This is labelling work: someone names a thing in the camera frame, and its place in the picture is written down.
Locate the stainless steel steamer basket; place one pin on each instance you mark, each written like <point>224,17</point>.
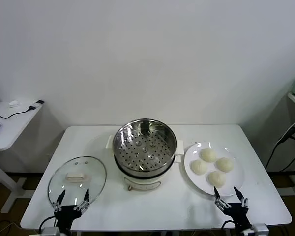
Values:
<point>162,152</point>

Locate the small white object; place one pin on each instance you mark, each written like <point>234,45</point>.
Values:
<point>13,103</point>

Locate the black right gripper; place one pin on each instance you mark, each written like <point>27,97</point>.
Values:
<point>237,215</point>

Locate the white steamed baozi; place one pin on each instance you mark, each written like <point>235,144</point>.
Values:
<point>208,155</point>
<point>216,178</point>
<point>199,167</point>
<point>224,164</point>

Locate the white side table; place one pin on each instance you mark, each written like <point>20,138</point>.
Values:
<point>12,127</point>

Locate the white electric cooker pot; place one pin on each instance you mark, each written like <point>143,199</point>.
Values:
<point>142,183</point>

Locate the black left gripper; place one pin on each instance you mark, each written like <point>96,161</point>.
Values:
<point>67,213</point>

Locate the white round plate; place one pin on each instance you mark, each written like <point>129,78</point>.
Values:
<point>236,174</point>

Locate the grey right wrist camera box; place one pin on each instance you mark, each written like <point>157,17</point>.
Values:
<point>260,229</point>

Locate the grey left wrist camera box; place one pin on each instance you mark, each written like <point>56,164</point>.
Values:
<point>50,231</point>

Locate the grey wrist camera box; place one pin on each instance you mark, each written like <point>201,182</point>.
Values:
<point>50,231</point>
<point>260,229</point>

